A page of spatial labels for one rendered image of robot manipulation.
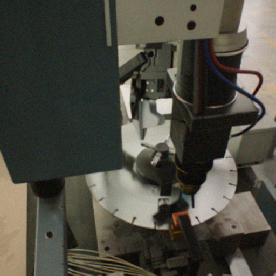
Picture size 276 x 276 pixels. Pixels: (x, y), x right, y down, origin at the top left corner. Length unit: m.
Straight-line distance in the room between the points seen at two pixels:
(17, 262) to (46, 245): 0.35
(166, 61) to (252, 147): 0.43
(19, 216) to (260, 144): 0.70
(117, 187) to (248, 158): 0.48
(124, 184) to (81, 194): 0.28
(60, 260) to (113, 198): 0.22
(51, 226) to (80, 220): 0.37
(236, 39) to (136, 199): 0.40
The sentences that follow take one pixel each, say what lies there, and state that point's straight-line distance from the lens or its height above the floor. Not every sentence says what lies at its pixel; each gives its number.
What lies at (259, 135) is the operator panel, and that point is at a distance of 0.97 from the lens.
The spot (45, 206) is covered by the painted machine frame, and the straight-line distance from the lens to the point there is 0.53.
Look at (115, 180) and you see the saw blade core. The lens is 0.68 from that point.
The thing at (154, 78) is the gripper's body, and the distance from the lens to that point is 0.67.
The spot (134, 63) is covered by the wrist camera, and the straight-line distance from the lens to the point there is 0.71.
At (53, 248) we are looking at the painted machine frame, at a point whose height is 1.05.
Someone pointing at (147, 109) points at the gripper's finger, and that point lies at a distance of 0.69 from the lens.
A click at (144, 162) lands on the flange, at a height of 0.96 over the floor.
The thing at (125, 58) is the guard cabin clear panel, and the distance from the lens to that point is 1.06.
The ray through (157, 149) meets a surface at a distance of 0.67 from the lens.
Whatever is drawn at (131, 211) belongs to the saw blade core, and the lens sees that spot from 0.63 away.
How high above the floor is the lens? 1.45
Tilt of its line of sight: 42 degrees down
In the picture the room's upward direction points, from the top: straight up
